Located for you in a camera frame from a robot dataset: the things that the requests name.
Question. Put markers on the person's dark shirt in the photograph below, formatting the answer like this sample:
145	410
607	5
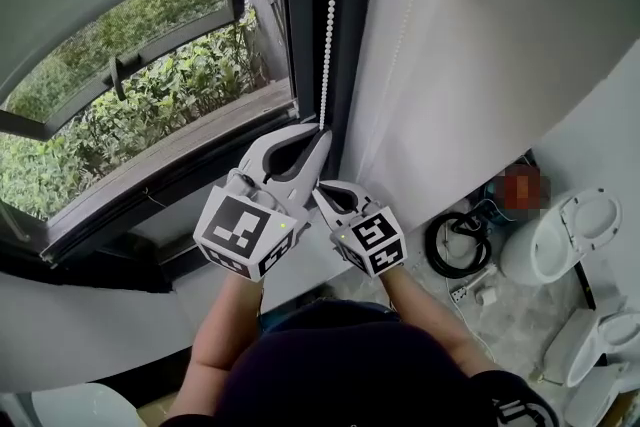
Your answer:
350	375

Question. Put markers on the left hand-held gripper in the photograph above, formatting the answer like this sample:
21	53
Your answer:
240	227

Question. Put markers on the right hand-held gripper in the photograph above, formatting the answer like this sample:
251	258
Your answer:
372	240

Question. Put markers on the closed brown cardboard box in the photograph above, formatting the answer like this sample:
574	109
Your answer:
160	412

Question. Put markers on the red and blue vacuum machine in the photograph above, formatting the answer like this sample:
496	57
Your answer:
520	190

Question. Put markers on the black hinged window sash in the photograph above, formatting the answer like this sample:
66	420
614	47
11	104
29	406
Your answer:
175	5

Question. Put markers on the white ceramic basin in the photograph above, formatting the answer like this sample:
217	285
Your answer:
80	407

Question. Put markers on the white round toilet bowl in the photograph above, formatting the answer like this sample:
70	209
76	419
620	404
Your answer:
517	255

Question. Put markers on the black threshold strip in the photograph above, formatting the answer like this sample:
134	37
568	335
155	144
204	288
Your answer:
585	285

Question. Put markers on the white toilet with tank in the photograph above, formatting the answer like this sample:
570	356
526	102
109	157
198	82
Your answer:
575	350

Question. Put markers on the person's shoe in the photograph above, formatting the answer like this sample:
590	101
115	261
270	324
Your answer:
327	292

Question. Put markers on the white plastic tube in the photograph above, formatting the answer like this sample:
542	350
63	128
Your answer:
482	275

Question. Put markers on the person's left forearm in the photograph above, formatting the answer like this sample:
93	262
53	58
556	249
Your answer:
225	330

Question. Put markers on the white power strip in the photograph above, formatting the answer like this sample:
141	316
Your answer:
460	294

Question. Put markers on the person's right forearm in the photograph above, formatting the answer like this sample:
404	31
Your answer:
425	315

